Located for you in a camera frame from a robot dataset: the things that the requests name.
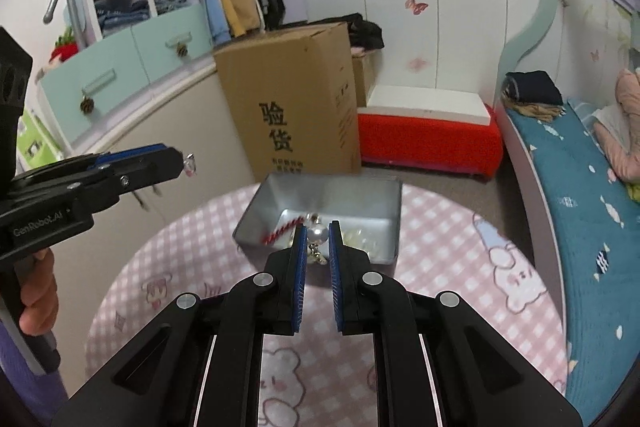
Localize silver pearl earring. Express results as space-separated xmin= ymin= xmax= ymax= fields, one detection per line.
xmin=307 ymin=213 xmax=331 ymax=265

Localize dark folded clothes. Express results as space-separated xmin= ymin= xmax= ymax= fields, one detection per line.
xmin=502 ymin=70 xmax=565 ymax=107

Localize red storage bench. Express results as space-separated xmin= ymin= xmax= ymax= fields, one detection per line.
xmin=356 ymin=106 xmax=504 ymax=180

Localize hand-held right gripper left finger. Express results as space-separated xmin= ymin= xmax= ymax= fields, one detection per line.
xmin=52 ymin=224 xmax=309 ymax=427

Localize red strawberry plush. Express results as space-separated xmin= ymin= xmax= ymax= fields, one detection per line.
xmin=49 ymin=27 xmax=84 ymax=66

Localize grey metal tin box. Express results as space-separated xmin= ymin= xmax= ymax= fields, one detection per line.
xmin=232 ymin=172 xmax=404 ymax=266

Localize white board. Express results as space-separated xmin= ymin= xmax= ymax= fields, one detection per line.
xmin=366 ymin=84 xmax=494 ymax=126

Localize pink quilt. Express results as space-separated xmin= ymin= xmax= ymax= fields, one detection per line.
xmin=594 ymin=69 xmax=640 ymax=186

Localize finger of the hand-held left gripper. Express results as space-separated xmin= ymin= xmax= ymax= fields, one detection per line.
xmin=65 ymin=147 xmax=184 ymax=210
xmin=10 ymin=143 xmax=171 ymax=186

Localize tan folded clothes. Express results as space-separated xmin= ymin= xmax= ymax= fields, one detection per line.
xmin=504 ymin=99 xmax=569 ymax=124

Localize folded blue jeans stack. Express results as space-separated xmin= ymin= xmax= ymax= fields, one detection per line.
xmin=94 ymin=0 xmax=151 ymax=40

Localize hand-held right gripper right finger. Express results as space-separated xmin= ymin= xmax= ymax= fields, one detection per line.
xmin=328 ymin=221 xmax=584 ymax=427

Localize large cardboard box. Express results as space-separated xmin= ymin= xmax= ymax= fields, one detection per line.
xmin=213 ymin=21 xmax=362 ymax=183

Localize narrow mint green drawer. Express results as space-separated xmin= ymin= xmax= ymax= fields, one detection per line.
xmin=130 ymin=4 xmax=216 ymax=86

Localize long white cabinet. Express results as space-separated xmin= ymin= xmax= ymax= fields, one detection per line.
xmin=15 ymin=52 xmax=261 ymax=398

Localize wide mint green drawer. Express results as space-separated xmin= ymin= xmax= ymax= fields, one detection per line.
xmin=39 ymin=41 xmax=151 ymax=146

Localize person's left forearm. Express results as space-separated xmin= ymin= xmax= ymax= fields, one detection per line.
xmin=0 ymin=322 xmax=69 ymax=413

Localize white pillow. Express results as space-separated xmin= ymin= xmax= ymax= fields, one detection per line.
xmin=592 ymin=104 xmax=631 ymax=130

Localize pink checkered tablecloth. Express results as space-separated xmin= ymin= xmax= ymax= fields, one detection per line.
xmin=85 ymin=181 xmax=569 ymax=427

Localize blue printed bedsheet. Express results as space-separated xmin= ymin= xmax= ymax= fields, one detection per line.
xmin=502 ymin=99 xmax=640 ymax=403

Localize black clothing pile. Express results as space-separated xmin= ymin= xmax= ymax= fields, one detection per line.
xmin=347 ymin=12 xmax=385 ymax=53

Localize green paper bag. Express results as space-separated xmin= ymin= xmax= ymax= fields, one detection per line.
xmin=15 ymin=109 xmax=64 ymax=178

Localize dark red bead bracelet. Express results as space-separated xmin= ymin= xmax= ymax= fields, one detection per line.
xmin=262 ymin=216 xmax=306 ymax=246

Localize person's left hand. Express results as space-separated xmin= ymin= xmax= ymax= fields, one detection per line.
xmin=18 ymin=249 xmax=56 ymax=338

